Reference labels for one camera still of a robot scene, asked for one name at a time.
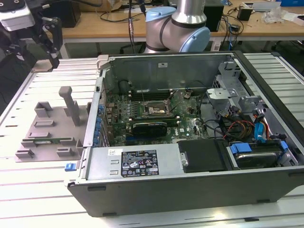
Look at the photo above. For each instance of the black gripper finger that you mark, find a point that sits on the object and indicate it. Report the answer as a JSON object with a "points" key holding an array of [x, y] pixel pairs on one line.
{"points": [[16, 47], [55, 35]]}

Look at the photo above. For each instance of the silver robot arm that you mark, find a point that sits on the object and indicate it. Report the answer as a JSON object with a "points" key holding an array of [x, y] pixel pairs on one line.
{"points": [[187, 12]]}

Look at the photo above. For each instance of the CPU socket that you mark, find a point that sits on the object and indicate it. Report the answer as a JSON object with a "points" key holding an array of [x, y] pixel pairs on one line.
{"points": [[154, 109]]}

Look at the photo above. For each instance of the black computer tower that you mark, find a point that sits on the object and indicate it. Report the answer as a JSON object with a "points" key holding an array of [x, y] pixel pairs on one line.
{"points": [[71, 12]]}

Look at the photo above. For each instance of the wooden desk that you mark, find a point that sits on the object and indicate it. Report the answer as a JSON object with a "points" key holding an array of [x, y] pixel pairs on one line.
{"points": [[95, 28]]}

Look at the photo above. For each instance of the grey case release latch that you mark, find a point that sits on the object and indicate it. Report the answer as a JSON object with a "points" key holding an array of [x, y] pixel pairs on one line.
{"points": [[103, 60]]}

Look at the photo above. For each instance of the cardboard box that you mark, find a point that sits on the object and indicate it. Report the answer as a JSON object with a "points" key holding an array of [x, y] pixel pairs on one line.
{"points": [[114, 4]]}

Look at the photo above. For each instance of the grey parts rack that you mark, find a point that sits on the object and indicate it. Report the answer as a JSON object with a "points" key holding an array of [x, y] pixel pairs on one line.
{"points": [[61, 133]]}

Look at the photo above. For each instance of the thin metal locking lever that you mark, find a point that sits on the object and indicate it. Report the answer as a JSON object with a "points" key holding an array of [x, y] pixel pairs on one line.
{"points": [[177, 106], [143, 95]]}

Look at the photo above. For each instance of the white sticker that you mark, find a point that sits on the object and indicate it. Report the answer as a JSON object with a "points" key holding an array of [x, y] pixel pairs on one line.
{"points": [[163, 65]]}

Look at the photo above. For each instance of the small blue latch tab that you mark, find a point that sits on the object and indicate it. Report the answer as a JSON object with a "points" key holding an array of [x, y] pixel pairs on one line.
{"points": [[70, 167]]}

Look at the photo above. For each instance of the black graphics card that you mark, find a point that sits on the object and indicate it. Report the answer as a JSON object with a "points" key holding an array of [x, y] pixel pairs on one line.
{"points": [[149, 129]]}

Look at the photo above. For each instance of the silver power supply unit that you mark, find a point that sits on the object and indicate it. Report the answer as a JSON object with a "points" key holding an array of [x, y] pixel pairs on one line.
{"points": [[99, 164]]}

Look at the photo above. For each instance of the round coin battery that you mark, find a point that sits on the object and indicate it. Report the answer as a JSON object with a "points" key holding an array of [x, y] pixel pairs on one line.
{"points": [[187, 95]]}

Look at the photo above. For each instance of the green motherboard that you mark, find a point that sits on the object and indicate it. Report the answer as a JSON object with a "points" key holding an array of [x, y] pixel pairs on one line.
{"points": [[183, 114]]}

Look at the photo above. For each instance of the tall black box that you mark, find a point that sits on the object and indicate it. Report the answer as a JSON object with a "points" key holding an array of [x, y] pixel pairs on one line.
{"points": [[215, 16]]}

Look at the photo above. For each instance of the silver metal drive cage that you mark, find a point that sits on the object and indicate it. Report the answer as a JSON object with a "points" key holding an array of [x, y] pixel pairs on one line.
{"points": [[221, 93]]}

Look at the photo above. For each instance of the black power adapter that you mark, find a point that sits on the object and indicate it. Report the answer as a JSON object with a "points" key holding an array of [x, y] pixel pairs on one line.
{"points": [[244, 13]]}

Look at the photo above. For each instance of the black drive bay cover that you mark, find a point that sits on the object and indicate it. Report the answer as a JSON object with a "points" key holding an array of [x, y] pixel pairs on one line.
{"points": [[204, 154]]}

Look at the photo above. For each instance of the open black PC case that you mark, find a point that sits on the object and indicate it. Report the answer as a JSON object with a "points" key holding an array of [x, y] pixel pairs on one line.
{"points": [[166, 197]]}

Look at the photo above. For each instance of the clear plastic bag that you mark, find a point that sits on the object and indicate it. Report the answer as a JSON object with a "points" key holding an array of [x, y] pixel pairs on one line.
{"points": [[274, 14]]}

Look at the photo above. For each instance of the hard disk with blue carrier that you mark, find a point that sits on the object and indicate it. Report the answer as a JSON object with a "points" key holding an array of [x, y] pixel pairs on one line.
{"points": [[256, 159]]}

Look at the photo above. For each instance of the blue box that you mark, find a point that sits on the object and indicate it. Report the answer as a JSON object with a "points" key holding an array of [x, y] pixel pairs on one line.
{"points": [[292, 2]]}

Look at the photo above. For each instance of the white flat box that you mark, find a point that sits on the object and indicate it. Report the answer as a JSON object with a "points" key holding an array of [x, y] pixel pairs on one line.
{"points": [[294, 19]]}

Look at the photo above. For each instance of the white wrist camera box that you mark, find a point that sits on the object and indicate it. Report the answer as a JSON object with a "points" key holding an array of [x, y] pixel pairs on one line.
{"points": [[16, 19]]}

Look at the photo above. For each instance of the blue card retainer bracket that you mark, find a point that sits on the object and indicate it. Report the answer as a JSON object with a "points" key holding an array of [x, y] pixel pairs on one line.
{"points": [[98, 122]]}

